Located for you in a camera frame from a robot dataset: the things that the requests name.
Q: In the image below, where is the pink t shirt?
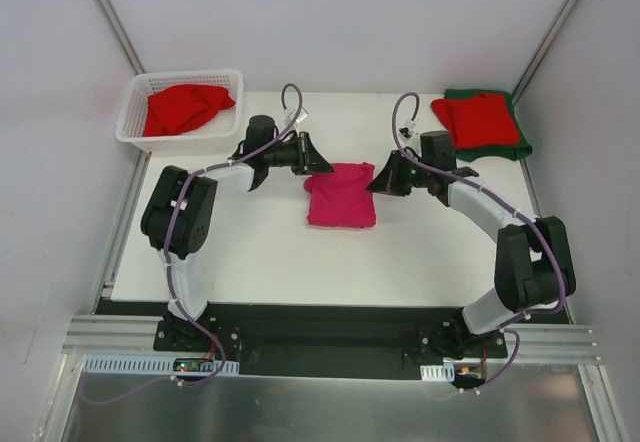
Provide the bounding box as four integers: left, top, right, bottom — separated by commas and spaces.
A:
303, 162, 377, 229

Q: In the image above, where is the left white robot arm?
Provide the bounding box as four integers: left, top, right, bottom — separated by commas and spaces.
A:
141, 115, 334, 351

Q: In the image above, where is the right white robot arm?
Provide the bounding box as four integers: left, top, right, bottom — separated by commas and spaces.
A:
367, 131, 576, 357

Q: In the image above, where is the folded red t shirt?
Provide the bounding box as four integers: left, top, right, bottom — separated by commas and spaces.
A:
431, 93, 520, 150

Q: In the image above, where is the white plastic basket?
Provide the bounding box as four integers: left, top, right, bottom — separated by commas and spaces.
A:
115, 69, 244, 152

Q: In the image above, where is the folded green t shirt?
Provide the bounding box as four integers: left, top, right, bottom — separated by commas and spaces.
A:
444, 88, 533, 162

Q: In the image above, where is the red crumpled t shirt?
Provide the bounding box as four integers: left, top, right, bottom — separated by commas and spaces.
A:
143, 84, 236, 137

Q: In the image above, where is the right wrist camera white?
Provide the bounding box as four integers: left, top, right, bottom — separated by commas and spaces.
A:
398, 119, 419, 140

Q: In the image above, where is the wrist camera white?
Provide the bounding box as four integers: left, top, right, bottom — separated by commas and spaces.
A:
283, 107, 308, 125
398, 119, 419, 140

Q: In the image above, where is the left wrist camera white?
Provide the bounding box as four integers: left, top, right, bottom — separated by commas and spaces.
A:
283, 107, 308, 125

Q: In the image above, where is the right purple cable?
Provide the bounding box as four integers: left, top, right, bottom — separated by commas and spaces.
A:
390, 92, 571, 403

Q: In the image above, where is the purple cable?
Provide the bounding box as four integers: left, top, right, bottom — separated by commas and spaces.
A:
79, 83, 307, 406
390, 92, 571, 403

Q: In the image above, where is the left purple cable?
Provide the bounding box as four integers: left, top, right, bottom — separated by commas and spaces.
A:
79, 83, 307, 406

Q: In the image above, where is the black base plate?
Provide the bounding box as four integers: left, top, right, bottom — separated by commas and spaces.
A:
94, 299, 574, 378

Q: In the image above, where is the right grey cable duct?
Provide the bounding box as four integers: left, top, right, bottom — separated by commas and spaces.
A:
420, 363, 455, 383

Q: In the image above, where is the grey cable duct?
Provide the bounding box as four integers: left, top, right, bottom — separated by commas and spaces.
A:
420, 363, 455, 383
84, 355, 240, 377

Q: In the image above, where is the left grey cable duct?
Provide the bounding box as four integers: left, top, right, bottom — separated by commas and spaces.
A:
84, 355, 240, 377

